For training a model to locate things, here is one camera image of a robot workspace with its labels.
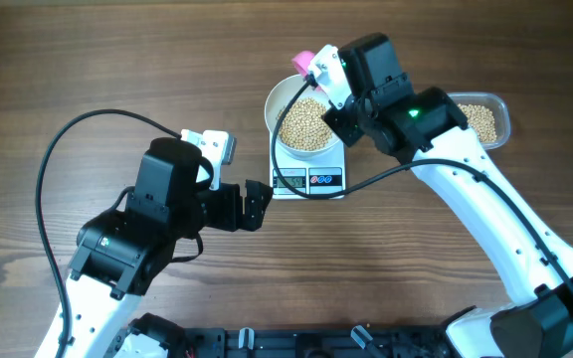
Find pink plastic measuring scoop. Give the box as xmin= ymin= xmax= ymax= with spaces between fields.
xmin=291 ymin=51 xmax=322 ymax=82

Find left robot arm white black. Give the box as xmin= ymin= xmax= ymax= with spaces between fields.
xmin=37 ymin=137 xmax=273 ymax=357

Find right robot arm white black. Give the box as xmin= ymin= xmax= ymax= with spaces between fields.
xmin=308 ymin=33 xmax=573 ymax=357

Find soybeans in white bowl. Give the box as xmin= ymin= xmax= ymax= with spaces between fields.
xmin=279 ymin=97 xmax=332 ymax=151

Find white bowl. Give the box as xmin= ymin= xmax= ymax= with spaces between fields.
xmin=265 ymin=75 xmax=331 ymax=134

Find white digital kitchen scale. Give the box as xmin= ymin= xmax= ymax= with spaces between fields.
xmin=275 ymin=136 xmax=346 ymax=194

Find clear plastic container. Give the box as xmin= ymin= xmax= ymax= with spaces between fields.
xmin=449 ymin=92 xmax=511 ymax=150

